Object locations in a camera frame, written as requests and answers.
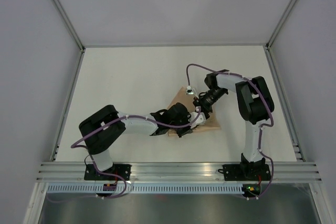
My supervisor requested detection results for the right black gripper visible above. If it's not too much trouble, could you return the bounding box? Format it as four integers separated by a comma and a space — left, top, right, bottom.
193, 87, 227, 120

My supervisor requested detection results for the peach cloth napkin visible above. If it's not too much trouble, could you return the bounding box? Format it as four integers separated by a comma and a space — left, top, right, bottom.
167, 86, 221, 137

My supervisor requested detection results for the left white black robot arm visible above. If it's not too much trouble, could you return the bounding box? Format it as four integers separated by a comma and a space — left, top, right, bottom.
79, 103, 199, 180

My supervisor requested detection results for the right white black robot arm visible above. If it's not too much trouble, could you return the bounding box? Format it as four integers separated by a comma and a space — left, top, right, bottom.
193, 70, 275, 179

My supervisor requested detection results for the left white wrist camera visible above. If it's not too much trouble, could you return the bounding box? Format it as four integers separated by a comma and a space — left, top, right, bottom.
190, 106, 206, 129

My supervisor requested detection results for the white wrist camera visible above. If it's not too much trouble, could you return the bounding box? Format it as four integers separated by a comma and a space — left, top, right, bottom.
190, 106, 206, 129
185, 86, 196, 95

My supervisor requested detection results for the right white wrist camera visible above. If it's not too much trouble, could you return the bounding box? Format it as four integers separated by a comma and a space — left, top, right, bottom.
185, 86, 196, 95

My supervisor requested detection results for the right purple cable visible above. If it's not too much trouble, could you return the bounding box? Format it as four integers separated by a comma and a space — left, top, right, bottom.
185, 63, 275, 200

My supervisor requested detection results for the purple cable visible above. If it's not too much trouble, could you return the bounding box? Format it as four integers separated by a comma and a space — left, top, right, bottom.
47, 107, 202, 204
185, 63, 275, 200

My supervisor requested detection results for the white slotted cable duct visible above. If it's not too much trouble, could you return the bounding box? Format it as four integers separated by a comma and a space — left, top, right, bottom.
47, 183, 244, 194

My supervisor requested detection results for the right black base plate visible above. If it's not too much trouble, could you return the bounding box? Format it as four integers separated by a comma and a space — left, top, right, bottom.
217, 164, 271, 182

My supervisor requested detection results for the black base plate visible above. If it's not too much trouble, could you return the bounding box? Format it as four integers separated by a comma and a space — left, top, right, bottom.
217, 164, 271, 182
84, 164, 131, 181

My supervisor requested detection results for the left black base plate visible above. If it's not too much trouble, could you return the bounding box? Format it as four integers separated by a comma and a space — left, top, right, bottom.
84, 164, 131, 181

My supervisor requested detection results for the right side aluminium rail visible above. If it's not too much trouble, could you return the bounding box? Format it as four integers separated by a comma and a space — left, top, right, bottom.
263, 44, 306, 162

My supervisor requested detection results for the aluminium rail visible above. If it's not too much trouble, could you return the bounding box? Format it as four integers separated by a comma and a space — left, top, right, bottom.
263, 44, 306, 162
49, 48, 86, 162
35, 162, 322, 183

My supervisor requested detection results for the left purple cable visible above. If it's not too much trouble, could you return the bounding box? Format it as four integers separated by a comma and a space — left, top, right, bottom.
47, 107, 202, 204

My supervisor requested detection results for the left side aluminium rail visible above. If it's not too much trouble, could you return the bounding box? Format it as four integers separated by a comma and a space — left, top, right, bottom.
49, 48, 86, 162

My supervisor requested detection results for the front aluminium rail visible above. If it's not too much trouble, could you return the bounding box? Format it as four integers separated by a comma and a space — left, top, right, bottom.
35, 162, 322, 183

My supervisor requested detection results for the right aluminium frame post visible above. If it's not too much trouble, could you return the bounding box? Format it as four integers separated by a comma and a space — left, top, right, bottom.
265, 0, 299, 50

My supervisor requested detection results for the aluminium frame post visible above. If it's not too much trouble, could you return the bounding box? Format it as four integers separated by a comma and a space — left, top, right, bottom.
51, 0, 85, 52
265, 0, 299, 50

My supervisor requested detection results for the left aluminium frame post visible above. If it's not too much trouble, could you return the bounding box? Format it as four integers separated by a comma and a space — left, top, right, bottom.
51, 0, 85, 52

